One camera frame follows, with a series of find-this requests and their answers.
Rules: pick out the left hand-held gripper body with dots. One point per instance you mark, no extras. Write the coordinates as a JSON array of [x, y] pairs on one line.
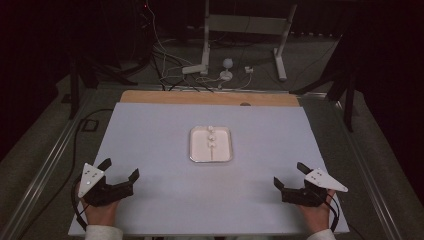
[[110, 193]]

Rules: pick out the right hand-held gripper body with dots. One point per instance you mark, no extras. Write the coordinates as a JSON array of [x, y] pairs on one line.
[[306, 196]]

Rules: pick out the white square tray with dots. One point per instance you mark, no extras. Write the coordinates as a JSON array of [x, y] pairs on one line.
[[200, 146]]

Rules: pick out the person's left hand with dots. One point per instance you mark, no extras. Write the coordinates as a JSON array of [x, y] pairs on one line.
[[100, 215]]

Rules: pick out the person's right hand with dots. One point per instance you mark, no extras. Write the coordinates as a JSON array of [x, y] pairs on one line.
[[318, 218]]

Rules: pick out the black square floor plate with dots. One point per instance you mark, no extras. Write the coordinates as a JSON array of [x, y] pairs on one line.
[[89, 125]]

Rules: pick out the pale blue table mat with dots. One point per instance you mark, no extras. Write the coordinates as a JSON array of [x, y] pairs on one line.
[[160, 133]]

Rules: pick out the black tripod stand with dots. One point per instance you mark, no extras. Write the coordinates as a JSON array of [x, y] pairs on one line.
[[74, 86], [348, 103]]

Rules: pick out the small white plug adapter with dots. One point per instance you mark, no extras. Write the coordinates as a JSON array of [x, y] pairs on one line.
[[248, 69]]

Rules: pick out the white power strip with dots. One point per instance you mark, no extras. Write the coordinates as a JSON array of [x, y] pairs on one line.
[[194, 69]]

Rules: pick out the white round desk lamp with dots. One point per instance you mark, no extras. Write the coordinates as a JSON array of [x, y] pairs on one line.
[[227, 70]]

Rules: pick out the white metal stand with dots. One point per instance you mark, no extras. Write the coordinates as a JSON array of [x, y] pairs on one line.
[[245, 24]]

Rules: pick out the metal floor rail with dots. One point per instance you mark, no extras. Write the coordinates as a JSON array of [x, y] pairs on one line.
[[50, 156], [370, 173]]

